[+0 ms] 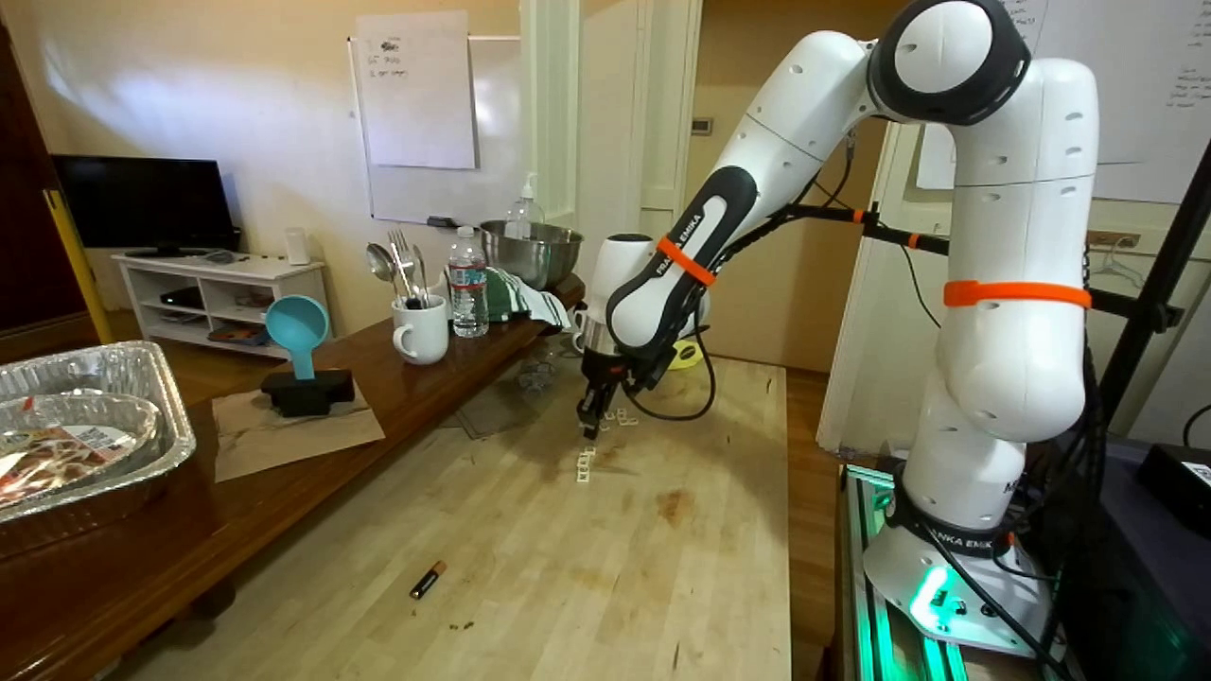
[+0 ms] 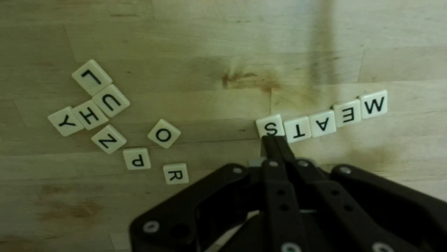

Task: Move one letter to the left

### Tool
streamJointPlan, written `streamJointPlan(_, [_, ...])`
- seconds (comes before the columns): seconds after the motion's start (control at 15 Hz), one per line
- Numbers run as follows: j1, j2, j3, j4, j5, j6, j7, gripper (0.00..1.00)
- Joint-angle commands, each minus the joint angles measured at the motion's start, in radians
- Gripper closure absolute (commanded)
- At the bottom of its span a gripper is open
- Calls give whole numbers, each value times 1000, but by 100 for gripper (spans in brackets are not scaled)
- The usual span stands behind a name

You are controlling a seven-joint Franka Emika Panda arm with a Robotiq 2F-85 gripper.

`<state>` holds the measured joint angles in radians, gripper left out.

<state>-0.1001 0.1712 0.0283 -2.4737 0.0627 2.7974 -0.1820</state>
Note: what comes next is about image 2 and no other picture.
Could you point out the cream letter tile L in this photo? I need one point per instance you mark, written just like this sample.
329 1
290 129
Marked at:
91 77

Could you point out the cream letter tile O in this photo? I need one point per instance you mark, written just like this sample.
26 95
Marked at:
164 133

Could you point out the cream letter tile M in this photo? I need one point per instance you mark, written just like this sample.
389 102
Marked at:
374 105

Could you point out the cream letter tile E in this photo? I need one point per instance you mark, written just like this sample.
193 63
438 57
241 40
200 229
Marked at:
347 113

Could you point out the cream letter tile A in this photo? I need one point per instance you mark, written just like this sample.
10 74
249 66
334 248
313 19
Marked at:
323 123

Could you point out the cream letter tile U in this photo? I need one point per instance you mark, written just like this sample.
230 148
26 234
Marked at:
111 101

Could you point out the cream letter tile T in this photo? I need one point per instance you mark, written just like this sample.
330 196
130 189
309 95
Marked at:
298 129

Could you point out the cream letter tile H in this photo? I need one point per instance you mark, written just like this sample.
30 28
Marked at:
90 115

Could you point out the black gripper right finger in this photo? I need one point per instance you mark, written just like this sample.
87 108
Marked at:
354 204

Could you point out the cream letter tile Y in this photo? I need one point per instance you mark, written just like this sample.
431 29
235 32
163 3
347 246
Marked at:
65 120

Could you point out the cream letter tile R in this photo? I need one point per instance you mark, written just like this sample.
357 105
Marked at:
177 173

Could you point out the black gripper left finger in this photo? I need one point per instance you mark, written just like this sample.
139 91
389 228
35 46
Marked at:
274 196

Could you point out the cream letter tile S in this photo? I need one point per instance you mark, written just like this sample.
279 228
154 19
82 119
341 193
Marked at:
270 124

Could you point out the cream letter tile P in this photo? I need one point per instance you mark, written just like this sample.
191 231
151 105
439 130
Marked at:
137 158

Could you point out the cream letter tile Z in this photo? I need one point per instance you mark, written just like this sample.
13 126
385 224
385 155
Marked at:
109 138

